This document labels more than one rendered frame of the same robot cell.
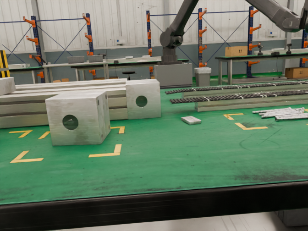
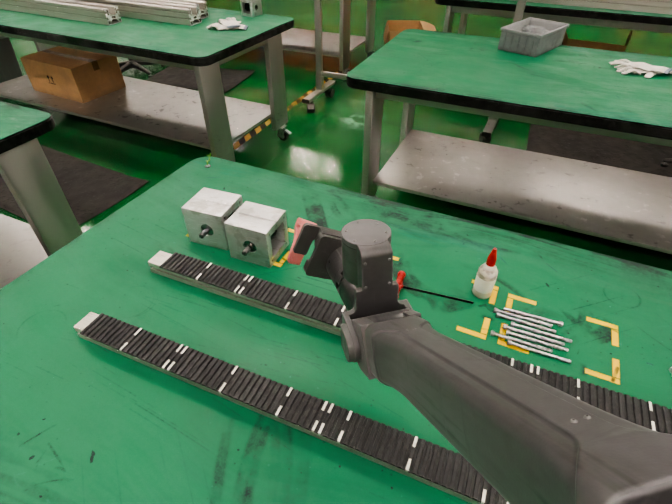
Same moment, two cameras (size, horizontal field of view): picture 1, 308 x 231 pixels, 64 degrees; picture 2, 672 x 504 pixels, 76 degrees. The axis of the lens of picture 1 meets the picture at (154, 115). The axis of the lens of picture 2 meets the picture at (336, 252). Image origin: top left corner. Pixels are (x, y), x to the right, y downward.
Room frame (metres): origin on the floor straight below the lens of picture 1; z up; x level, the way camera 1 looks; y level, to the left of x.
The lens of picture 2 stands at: (1.22, -0.42, 1.41)
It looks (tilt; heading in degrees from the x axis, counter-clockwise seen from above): 40 degrees down; 208
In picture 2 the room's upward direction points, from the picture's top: straight up
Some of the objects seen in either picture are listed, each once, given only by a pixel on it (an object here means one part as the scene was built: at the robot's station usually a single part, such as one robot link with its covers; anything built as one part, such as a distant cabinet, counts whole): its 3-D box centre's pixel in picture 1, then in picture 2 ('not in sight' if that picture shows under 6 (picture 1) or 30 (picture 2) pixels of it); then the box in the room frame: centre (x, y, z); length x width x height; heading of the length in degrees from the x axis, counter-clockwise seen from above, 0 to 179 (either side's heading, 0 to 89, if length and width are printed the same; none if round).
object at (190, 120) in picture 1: (190, 120); not in sight; (0.60, -0.09, 0.78); 0.05 x 0.03 x 0.01; 18
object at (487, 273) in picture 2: not in sight; (487, 271); (0.54, -0.44, 0.84); 0.04 x 0.04 x 0.12
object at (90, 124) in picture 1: (82, 115); not in sight; (0.53, 0.15, 0.83); 0.11 x 0.10 x 0.10; 176
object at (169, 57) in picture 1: (169, 57); not in sight; (1.38, -0.10, 0.93); 0.12 x 0.09 x 0.08; 102
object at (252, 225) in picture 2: not in sight; (255, 237); (0.66, -0.91, 0.83); 0.11 x 0.10 x 0.10; 6
